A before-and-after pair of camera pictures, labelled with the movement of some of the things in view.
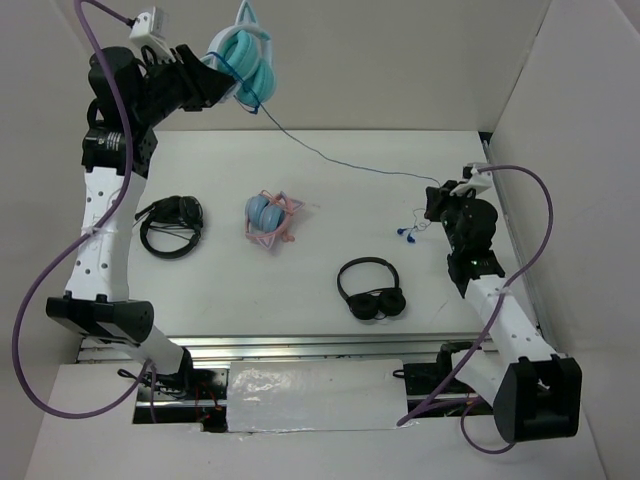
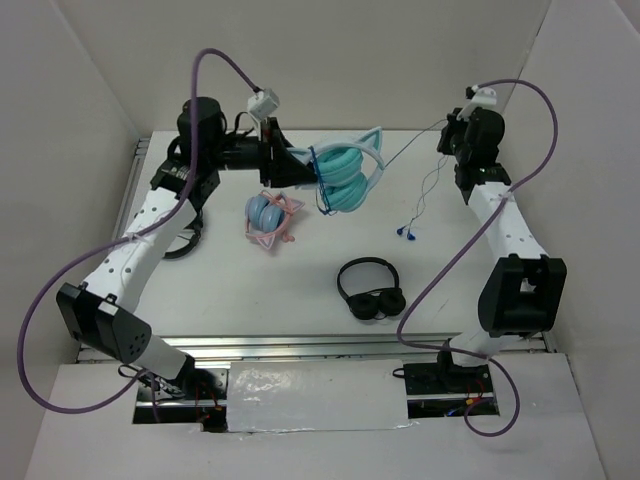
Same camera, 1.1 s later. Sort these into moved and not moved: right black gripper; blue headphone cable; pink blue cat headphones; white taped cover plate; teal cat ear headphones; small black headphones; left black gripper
Moved: blue headphone cable; teal cat ear headphones; left black gripper; right black gripper
Not moved: white taped cover plate; small black headphones; pink blue cat headphones
